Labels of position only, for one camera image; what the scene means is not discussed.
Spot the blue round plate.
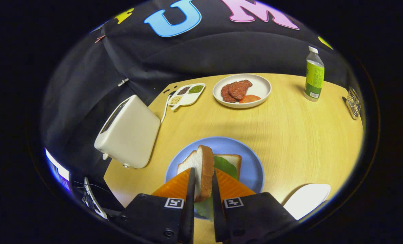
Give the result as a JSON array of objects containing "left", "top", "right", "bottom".
[{"left": 165, "top": 137, "right": 265, "bottom": 217}]

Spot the white divided seasoning tray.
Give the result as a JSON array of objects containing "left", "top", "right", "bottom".
[{"left": 167, "top": 83, "right": 206, "bottom": 111}]

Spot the thin bread slice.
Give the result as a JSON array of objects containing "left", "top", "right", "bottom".
[{"left": 215, "top": 154, "right": 242, "bottom": 180}]

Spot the beige round plate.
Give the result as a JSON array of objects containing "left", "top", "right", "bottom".
[{"left": 213, "top": 74, "right": 272, "bottom": 109}]

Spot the black backdrop cloth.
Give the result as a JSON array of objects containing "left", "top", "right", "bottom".
[{"left": 41, "top": 0, "right": 354, "bottom": 204}]

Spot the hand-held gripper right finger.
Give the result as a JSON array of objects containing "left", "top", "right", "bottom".
[{"left": 211, "top": 168, "right": 297, "bottom": 243}]

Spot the thick toast bread slice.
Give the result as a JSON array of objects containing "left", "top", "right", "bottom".
[{"left": 177, "top": 145, "right": 215, "bottom": 203}]

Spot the red tomato slice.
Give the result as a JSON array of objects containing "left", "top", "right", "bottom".
[{"left": 239, "top": 95, "right": 261, "bottom": 104}]

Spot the green label drink bottle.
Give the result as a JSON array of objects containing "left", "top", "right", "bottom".
[{"left": 304, "top": 46, "right": 325, "bottom": 102}]

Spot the small white plate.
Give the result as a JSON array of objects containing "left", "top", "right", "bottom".
[{"left": 283, "top": 183, "right": 331, "bottom": 221}]

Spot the green lettuce leaf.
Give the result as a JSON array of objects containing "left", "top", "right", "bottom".
[{"left": 194, "top": 156, "right": 238, "bottom": 221}]

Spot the metal wire basket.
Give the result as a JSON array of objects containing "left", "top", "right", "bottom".
[{"left": 345, "top": 86, "right": 362, "bottom": 120}]

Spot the white toaster cable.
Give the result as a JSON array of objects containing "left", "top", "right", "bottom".
[{"left": 160, "top": 97, "right": 171, "bottom": 123}]

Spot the lit monitor screen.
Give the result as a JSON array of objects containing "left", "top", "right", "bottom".
[{"left": 44, "top": 147, "right": 71, "bottom": 190}]

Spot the brown meat patty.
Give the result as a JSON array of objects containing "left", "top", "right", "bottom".
[
  {"left": 221, "top": 84, "right": 237, "bottom": 103},
  {"left": 228, "top": 80, "right": 253, "bottom": 100}
]

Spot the white toaster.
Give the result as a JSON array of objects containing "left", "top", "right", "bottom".
[{"left": 94, "top": 95, "right": 161, "bottom": 169}]

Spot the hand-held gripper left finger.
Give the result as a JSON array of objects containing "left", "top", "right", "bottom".
[{"left": 120, "top": 168, "right": 196, "bottom": 244}]

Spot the white frame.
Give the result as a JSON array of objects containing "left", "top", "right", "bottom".
[{"left": 82, "top": 176, "right": 108, "bottom": 220}]

